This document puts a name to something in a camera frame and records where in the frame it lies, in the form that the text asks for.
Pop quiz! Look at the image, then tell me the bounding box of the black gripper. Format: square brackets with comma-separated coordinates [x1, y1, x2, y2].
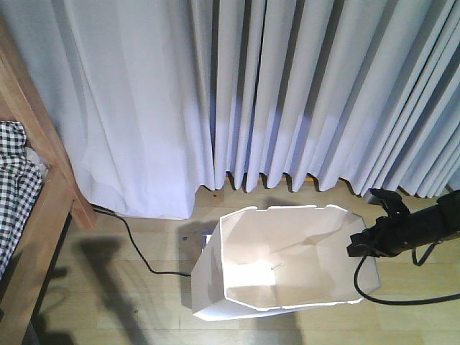
[346, 201, 411, 257]

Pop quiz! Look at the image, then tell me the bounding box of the white plastic trash bin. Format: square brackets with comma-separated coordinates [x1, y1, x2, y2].
[191, 205, 380, 321]

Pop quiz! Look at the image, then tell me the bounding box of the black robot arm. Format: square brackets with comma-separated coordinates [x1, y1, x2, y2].
[346, 188, 459, 257]

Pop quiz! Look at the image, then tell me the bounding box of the floor power outlet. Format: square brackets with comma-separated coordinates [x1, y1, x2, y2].
[201, 234, 211, 249]

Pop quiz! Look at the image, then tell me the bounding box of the light grey curtain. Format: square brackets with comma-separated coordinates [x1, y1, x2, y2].
[1, 1, 459, 219]

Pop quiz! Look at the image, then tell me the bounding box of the black white checkered bedding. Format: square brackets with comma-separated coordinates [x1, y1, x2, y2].
[1, 121, 43, 274]

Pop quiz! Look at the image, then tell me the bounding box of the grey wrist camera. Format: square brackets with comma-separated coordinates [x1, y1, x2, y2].
[364, 188, 402, 205]

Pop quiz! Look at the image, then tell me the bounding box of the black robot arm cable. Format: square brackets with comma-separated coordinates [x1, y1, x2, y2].
[353, 239, 460, 306]

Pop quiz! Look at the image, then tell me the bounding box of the black power cord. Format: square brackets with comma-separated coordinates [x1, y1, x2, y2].
[89, 203, 193, 278]

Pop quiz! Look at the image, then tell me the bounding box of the wooden bed frame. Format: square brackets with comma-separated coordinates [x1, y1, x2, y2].
[1, 23, 97, 344]

